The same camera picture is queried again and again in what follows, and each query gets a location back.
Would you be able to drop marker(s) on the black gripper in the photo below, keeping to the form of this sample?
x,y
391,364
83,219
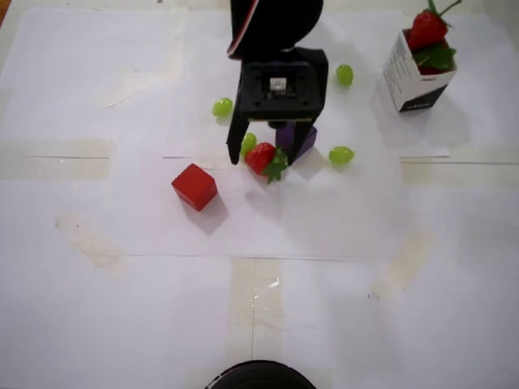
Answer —
x,y
236,138

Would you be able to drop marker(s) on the red strawberry wide leaves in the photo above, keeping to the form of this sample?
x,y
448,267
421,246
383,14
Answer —
x,y
261,158

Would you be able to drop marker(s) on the purple cube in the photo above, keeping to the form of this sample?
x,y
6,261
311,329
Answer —
x,y
310,139

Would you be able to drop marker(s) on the red strawberry short stem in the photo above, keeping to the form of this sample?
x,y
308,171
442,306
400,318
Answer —
x,y
436,57

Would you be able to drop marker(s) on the red strawberry long stem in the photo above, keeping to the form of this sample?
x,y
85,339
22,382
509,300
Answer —
x,y
427,30

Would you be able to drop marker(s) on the white and black cardboard box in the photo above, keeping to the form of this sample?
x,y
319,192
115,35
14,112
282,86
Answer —
x,y
405,81

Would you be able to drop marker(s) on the green grape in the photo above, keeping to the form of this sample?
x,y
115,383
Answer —
x,y
222,106
344,75
249,142
340,156

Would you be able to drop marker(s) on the red cube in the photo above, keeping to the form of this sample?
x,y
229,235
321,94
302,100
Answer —
x,y
194,184

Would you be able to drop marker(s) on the black round object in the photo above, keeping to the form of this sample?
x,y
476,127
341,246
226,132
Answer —
x,y
259,377

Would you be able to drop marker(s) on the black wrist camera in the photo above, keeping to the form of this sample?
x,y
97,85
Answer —
x,y
259,97

